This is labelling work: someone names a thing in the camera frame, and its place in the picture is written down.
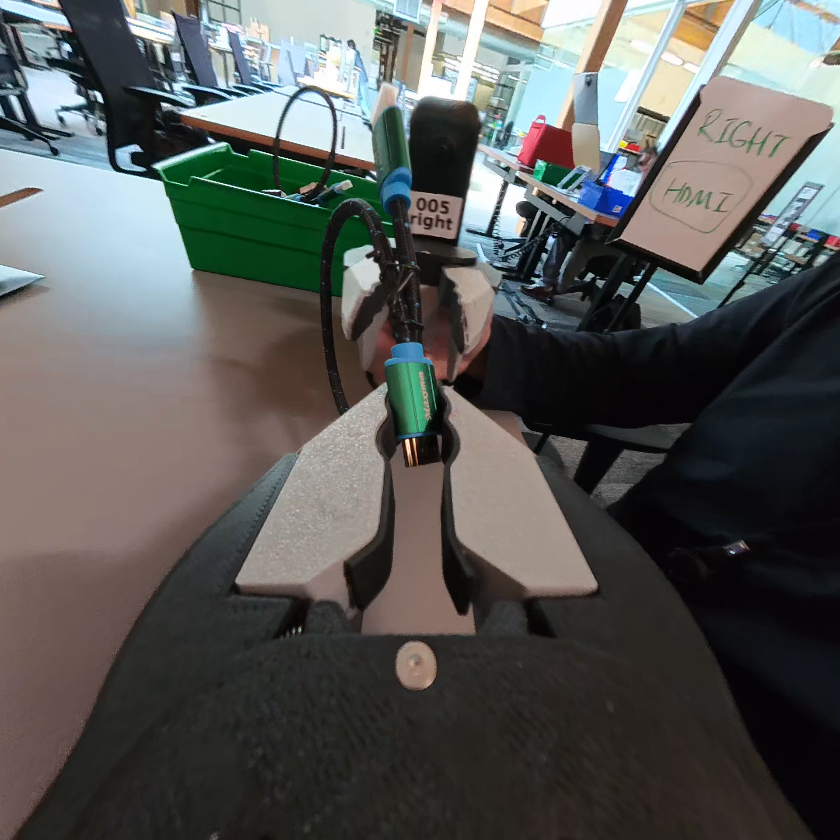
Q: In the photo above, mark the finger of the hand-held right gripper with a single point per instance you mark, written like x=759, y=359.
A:
x=472, y=302
x=364, y=289

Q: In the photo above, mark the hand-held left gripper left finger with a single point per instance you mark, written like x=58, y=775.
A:
x=315, y=518

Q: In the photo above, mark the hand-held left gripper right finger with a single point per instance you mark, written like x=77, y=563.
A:
x=518, y=518

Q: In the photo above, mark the green storage bin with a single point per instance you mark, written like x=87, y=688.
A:
x=249, y=243

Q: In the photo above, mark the person's right forearm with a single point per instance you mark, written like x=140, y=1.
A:
x=623, y=374

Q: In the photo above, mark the person's right hand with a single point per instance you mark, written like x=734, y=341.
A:
x=434, y=328

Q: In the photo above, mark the red bag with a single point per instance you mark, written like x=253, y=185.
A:
x=544, y=144

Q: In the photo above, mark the long white table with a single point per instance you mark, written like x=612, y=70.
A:
x=262, y=118

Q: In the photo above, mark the black office chair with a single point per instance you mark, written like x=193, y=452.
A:
x=197, y=52
x=111, y=65

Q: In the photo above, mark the white handwritten sign board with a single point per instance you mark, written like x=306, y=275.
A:
x=722, y=164

